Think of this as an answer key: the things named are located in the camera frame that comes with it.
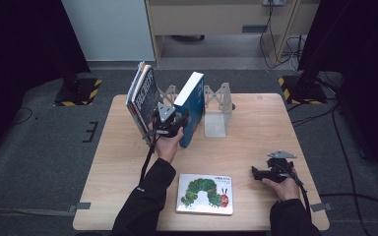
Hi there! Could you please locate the left hand-held gripper black cable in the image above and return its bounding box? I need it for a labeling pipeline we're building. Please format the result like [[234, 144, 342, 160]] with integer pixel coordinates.
[[139, 131, 161, 189]]

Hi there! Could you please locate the blue book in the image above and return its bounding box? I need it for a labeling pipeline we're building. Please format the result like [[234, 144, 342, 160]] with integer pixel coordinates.
[[173, 71, 207, 149]]

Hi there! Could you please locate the dark cover magazine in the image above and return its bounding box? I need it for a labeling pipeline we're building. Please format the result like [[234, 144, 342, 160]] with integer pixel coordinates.
[[134, 66, 165, 146]]

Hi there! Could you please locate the person's left hand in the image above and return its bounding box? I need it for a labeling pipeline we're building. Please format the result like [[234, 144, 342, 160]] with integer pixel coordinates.
[[149, 122, 185, 164]]

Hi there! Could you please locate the black floor cable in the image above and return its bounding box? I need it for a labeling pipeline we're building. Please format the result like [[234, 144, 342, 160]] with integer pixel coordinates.
[[12, 106, 34, 126], [331, 107, 364, 236], [318, 192, 378, 210], [290, 97, 341, 129]]

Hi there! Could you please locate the white caterpillar picture book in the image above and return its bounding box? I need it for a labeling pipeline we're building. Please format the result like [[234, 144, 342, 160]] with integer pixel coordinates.
[[175, 172, 234, 216]]

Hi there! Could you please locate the black stand with striped base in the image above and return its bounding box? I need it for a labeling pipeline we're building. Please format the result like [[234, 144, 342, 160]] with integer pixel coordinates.
[[278, 48, 329, 106], [53, 58, 102, 107]]

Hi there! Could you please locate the grey metal expandable book rack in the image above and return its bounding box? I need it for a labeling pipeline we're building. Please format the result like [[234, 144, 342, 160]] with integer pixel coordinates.
[[158, 82, 234, 139]]

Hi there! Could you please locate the grey tape piece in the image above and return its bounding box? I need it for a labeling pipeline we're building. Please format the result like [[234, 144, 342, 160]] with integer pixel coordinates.
[[309, 202, 334, 213], [68, 202, 92, 213]]

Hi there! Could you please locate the black power cable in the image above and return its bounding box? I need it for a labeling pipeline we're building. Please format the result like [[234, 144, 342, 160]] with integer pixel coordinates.
[[259, 3, 297, 71], [284, 34, 306, 72]]

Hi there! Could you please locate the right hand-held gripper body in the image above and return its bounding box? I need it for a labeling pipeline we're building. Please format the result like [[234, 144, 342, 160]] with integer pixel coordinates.
[[265, 149, 298, 184]]

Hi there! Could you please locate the person's right hand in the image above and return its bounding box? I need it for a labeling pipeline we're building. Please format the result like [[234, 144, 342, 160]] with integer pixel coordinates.
[[261, 166, 301, 202]]

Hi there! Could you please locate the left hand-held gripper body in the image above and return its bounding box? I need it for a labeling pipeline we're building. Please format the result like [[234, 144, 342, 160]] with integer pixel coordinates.
[[143, 102, 182, 139]]

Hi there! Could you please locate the portrait cover magazine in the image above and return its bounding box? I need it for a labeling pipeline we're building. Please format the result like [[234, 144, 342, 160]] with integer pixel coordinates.
[[125, 61, 146, 109]]

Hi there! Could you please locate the white cabinet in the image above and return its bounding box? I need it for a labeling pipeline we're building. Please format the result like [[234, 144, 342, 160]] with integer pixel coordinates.
[[61, 0, 156, 62]]

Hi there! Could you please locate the grey floor strip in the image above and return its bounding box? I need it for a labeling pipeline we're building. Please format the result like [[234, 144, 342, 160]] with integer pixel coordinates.
[[0, 206, 77, 218]]

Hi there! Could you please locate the black curtain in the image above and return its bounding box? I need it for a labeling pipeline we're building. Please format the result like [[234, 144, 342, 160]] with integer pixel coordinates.
[[0, 0, 92, 171], [297, 0, 378, 180]]

